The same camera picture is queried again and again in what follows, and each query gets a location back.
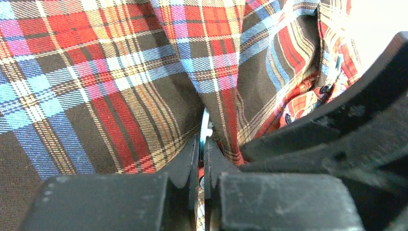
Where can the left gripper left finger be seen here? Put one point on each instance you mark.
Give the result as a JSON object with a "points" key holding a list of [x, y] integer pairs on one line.
{"points": [[161, 201]]}

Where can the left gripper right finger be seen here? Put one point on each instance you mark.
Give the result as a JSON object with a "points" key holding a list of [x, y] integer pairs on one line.
{"points": [[238, 201]]}

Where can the white round brooch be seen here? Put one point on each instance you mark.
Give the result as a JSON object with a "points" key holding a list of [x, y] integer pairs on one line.
{"points": [[206, 130]]}

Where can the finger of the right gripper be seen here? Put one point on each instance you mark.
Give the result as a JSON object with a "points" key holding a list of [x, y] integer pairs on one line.
{"points": [[360, 136]]}

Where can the plaid flannel shirt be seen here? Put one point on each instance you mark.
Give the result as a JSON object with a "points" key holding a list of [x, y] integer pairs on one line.
{"points": [[119, 86]]}

